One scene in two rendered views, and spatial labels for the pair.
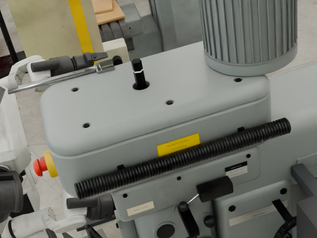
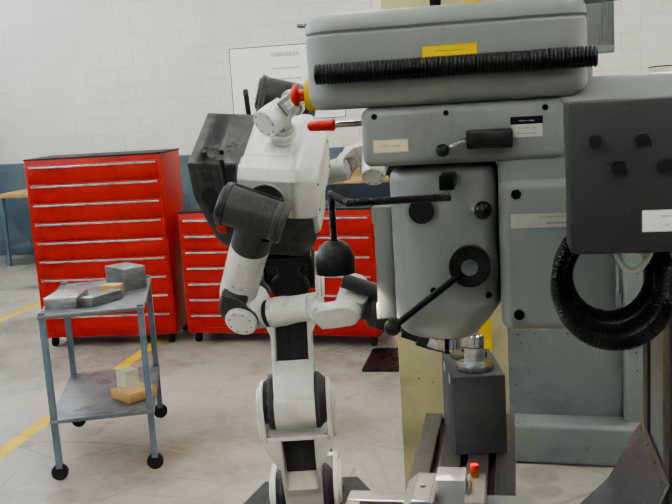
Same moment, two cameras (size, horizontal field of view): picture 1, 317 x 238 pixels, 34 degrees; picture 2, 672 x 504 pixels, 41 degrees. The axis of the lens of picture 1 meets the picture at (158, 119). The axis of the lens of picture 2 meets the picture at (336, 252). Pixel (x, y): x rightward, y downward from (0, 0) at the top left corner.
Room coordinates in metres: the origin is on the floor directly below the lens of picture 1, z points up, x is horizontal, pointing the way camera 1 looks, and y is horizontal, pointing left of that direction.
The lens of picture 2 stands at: (-0.63, -0.38, 1.74)
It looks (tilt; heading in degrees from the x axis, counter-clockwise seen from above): 10 degrees down; 21
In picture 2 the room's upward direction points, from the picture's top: 3 degrees counter-clockwise
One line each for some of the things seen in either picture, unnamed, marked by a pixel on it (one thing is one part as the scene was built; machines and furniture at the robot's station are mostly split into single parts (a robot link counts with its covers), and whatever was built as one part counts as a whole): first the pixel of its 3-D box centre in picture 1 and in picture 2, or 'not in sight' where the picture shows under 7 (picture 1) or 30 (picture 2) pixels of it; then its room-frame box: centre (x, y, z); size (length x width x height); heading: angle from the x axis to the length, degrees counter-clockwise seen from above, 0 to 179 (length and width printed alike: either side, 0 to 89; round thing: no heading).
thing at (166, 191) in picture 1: (174, 154); (464, 130); (0.95, -0.02, 1.68); 0.34 x 0.24 x 0.10; 100
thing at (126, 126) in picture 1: (154, 113); (445, 57); (0.95, 0.01, 1.81); 0.47 x 0.26 x 0.16; 100
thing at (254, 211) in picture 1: (240, 198); (554, 243); (0.98, -0.17, 1.47); 0.24 x 0.19 x 0.26; 10
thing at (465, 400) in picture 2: not in sight; (472, 396); (1.39, 0.08, 1.03); 0.22 x 0.12 x 0.20; 21
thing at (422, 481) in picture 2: not in sight; (421, 496); (0.86, 0.06, 1.02); 0.12 x 0.06 x 0.04; 9
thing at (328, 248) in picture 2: not in sight; (334, 256); (0.87, 0.21, 1.46); 0.07 x 0.07 x 0.06
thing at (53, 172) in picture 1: (52, 163); (312, 94); (0.91, 0.25, 1.76); 0.06 x 0.02 x 0.06; 10
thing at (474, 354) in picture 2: not in sight; (474, 350); (1.35, 0.06, 1.16); 0.05 x 0.05 x 0.06
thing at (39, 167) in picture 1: (41, 166); (300, 95); (0.90, 0.27, 1.76); 0.04 x 0.03 x 0.04; 10
